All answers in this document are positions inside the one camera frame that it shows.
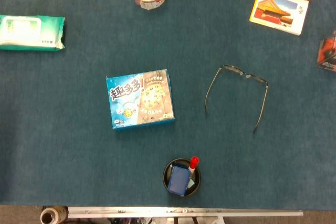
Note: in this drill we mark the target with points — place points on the blue cookie box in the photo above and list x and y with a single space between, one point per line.
139 100

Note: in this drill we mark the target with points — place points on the black round pen cup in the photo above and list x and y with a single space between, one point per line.
195 190

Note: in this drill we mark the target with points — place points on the yellow palace picture book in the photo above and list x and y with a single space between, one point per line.
278 11

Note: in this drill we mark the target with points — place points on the aluminium rail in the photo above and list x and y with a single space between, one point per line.
183 211

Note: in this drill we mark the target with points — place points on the red cap marker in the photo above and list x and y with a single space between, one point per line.
194 161

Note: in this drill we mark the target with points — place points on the black-framed eyeglasses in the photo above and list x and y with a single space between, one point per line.
256 78

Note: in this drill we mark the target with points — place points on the small pale card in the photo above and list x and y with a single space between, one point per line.
191 183

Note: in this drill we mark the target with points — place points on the red black packaged box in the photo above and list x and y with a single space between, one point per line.
328 51

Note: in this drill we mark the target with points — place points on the brown tape roll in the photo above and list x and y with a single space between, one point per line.
61 214

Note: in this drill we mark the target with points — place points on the blue whiteboard eraser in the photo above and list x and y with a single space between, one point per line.
178 179

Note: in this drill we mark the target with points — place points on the green wet wipes pack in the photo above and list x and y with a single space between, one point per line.
31 32

